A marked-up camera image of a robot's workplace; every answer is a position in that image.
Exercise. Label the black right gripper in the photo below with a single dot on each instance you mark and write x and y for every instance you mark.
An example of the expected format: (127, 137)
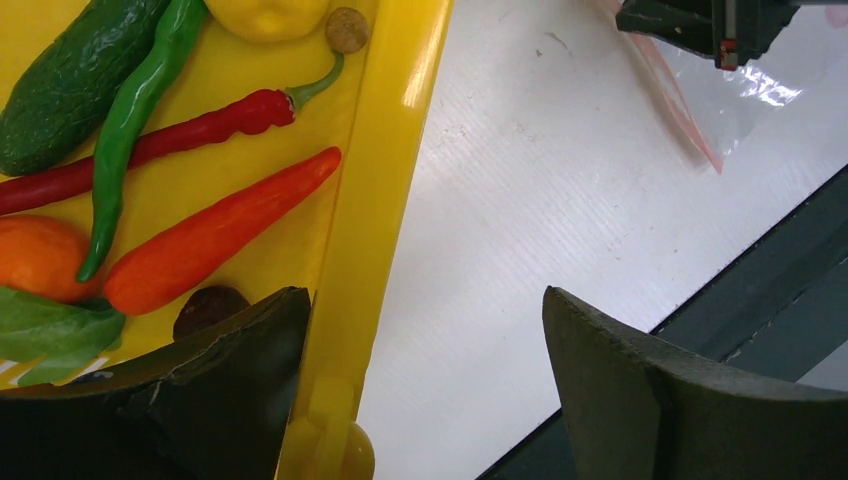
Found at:
(730, 33)

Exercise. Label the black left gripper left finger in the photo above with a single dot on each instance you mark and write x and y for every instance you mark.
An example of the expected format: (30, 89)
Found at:
(213, 405)

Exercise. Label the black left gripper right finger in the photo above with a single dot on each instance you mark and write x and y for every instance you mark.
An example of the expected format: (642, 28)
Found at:
(638, 407)

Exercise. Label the clear zip top bag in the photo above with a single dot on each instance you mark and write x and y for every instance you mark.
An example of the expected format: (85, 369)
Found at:
(716, 110)

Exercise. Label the dark green cucumber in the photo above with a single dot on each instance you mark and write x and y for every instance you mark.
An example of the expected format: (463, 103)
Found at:
(66, 93)

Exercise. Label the brown chestnut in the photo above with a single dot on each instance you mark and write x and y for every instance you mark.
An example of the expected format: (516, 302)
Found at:
(206, 307)

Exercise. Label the orange tangerine with leaf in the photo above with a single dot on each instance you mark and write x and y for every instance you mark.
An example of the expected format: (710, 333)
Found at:
(50, 322)

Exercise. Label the yellow plastic basket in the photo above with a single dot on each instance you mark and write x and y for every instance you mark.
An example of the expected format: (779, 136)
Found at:
(338, 244)

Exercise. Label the red chili pepper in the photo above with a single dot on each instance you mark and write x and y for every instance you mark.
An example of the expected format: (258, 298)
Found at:
(252, 115)

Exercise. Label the green chili pepper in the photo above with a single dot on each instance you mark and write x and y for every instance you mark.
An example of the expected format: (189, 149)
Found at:
(175, 37)

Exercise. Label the small tan nut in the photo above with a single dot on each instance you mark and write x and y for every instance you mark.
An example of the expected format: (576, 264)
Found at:
(346, 30)

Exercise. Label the yellow lemon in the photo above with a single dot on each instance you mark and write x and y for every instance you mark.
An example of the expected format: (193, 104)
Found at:
(266, 21)

